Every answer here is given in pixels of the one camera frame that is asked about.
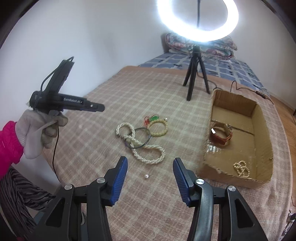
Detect black ring light cable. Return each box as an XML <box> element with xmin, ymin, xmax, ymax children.
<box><xmin>208</xmin><ymin>80</ymin><xmax>274</xmax><ymax>103</ymax></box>

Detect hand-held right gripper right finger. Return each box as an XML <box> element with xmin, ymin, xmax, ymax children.
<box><xmin>173</xmin><ymin>158</ymin><xmax>269</xmax><ymax>241</ymax></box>

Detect brown leather watch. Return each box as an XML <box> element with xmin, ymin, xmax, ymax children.
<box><xmin>210</xmin><ymin>122</ymin><xmax>233</xmax><ymax>146</ymax></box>

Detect beige plaid blanket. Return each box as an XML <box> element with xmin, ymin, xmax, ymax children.
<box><xmin>43</xmin><ymin>66</ymin><xmax>292</xmax><ymax>241</ymax></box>

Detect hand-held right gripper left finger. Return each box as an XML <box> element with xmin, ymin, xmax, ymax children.
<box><xmin>32</xmin><ymin>156</ymin><xmax>128</xmax><ymax>241</ymax></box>

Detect person's left forearm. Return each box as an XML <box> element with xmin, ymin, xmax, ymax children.
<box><xmin>0</xmin><ymin>120</ymin><xmax>25</xmax><ymax>180</ymax></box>

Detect gold bead bracelet in box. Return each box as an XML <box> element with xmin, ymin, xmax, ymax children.
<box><xmin>233</xmin><ymin>160</ymin><xmax>251</xmax><ymax>179</ymax></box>

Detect black tripod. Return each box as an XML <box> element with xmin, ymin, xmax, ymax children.
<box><xmin>182</xmin><ymin>44</ymin><xmax>211</xmax><ymax>101</ymax></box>

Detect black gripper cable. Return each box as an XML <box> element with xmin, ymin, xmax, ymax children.
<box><xmin>41</xmin><ymin>56</ymin><xmax>75</xmax><ymax>186</ymax></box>

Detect black bangle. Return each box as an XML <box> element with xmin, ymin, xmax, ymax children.
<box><xmin>124</xmin><ymin>128</ymin><xmax>152</xmax><ymax>149</ymax></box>

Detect blue patterned bed sheet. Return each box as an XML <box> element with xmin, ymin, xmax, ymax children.
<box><xmin>138</xmin><ymin>52</ymin><xmax>271</xmax><ymax>98</ymax></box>

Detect long white pearl necklace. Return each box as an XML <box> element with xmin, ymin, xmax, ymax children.
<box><xmin>116</xmin><ymin>122</ymin><xmax>166</xmax><ymax>165</ymax></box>

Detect person's left hand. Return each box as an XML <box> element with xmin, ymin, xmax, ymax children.
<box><xmin>15</xmin><ymin>109</ymin><xmax>68</xmax><ymax>159</ymax></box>

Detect folded floral quilt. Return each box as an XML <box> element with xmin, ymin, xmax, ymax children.
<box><xmin>165</xmin><ymin>32</ymin><xmax>238</xmax><ymax>59</ymax></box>

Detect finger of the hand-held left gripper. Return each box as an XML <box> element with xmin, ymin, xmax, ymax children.
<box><xmin>87</xmin><ymin>101</ymin><xmax>105</xmax><ymax>112</ymax></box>

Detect cardboard box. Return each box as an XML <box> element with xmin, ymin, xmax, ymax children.
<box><xmin>199</xmin><ymin>89</ymin><xmax>274</xmax><ymax>189</ymax></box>

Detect beige bead bracelet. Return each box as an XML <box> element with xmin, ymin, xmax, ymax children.
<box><xmin>147</xmin><ymin>119</ymin><xmax>168</xmax><ymax>138</ymax></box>

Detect striped dark clothing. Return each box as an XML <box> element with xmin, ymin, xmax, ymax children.
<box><xmin>0</xmin><ymin>167</ymin><xmax>56</xmax><ymax>241</ymax></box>

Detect white ring light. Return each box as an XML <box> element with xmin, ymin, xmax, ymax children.
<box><xmin>156</xmin><ymin>0</ymin><xmax>239</xmax><ymax>42</ymax></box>

